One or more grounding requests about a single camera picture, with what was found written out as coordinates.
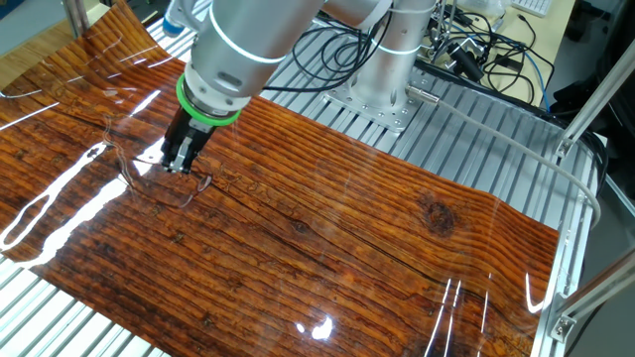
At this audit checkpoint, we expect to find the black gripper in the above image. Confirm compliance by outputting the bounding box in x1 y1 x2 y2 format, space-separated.
160 105 220 176

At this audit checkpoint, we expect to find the glossy wood-grain mat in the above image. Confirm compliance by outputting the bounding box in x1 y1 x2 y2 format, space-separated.
0 0 561 357

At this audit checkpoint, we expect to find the black cylindrical device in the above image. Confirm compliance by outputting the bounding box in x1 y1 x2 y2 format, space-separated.
448 42 485 83

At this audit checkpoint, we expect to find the white keyboard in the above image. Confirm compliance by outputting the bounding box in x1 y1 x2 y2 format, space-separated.
510 0 554 19

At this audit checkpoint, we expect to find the black office chair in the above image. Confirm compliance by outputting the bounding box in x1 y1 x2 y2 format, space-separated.
550 0 635 199

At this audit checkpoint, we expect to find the green adapter ring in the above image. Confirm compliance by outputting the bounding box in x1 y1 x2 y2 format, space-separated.
175 73 243 128

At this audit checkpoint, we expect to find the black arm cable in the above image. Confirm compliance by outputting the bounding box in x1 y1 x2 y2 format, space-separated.
261 73 348 94

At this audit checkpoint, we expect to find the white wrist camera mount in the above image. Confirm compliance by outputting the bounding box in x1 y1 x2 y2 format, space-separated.
162 0 200 39

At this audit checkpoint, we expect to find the aluminium frame post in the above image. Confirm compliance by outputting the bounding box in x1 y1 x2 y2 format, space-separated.
62 0 91 39

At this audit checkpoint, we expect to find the black cable bundle at base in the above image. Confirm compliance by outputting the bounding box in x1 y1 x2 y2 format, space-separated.
290 12 394 91

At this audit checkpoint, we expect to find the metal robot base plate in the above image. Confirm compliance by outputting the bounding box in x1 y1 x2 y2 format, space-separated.
322 66 424 134

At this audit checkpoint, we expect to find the grey hose with metal plug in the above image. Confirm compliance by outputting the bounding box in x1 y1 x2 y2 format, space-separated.
405 84 602 229

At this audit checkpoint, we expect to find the blue cable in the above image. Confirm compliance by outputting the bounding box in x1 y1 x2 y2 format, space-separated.
524 51 552 113

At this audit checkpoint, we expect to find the aluminium frame strut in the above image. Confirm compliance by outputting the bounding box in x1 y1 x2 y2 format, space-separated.
555 37 635 159
549 257 635 343

